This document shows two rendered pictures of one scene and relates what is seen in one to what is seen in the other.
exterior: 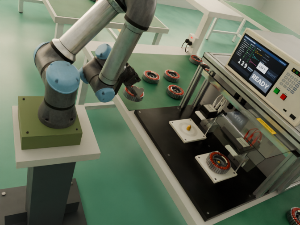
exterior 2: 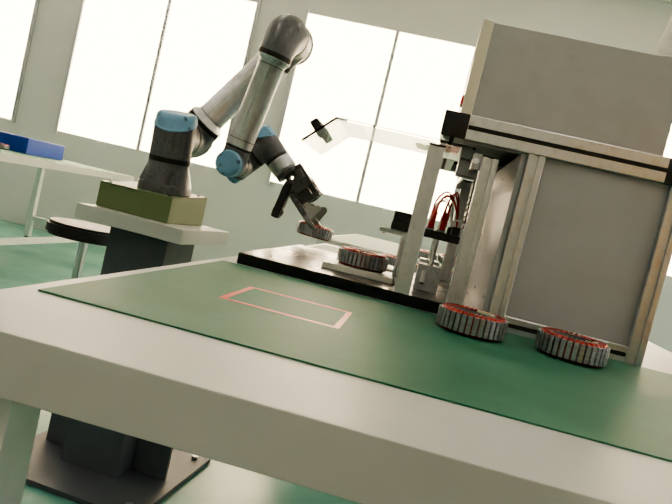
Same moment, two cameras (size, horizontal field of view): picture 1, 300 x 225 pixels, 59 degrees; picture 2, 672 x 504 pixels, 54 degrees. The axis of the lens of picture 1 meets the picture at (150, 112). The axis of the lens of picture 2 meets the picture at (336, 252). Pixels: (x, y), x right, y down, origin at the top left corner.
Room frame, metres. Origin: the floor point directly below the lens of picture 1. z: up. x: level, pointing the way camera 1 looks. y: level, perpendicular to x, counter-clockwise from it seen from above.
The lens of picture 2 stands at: (-0.04, -1.44, 0.90)
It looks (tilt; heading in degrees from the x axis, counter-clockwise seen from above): 4 degrees down; 50
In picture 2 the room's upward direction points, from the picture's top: 13 degrees clockwise
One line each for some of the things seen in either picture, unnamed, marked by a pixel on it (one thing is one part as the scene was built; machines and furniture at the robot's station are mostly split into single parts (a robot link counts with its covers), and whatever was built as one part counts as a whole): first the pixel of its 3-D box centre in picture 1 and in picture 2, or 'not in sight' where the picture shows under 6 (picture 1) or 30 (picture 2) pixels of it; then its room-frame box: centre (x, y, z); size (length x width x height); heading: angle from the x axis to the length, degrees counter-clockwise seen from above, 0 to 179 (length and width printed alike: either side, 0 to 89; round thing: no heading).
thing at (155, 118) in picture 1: (202, 148); (369, 275); (1.04, -0.31, 0.76); 0.64 x 0.47 x 0.02; 43
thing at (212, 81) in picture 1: (239, 106); not in sight; (1.09, -0.37, 1.03); 0.62 x 0.01 x 0.03; 43
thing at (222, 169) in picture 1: (218, 162); (362, 259); (0.94, -0.38, 0.80); 0.11 x 0.11 x 0.04
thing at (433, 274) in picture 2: (238, 157); (427, 276); (1.04, -0.49, 0.80); 0.07 x 0.05 x 0.06; 43
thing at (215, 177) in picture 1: (215, 165); (360, 270); (0.94, -0.38, 0.78); 0.15 x 0.15 x 0.01; 43
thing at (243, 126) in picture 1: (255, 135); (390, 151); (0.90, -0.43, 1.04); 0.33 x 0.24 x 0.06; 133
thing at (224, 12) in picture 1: (198, 32); not in sight; (2.09, -0.11, 0.98); 0.37 x 0.35 x 0.46; 43
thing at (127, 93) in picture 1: (133, 93); (314, 230); (1.18, 0.12, 0.81); 0.11 x 0.11 x 0.04
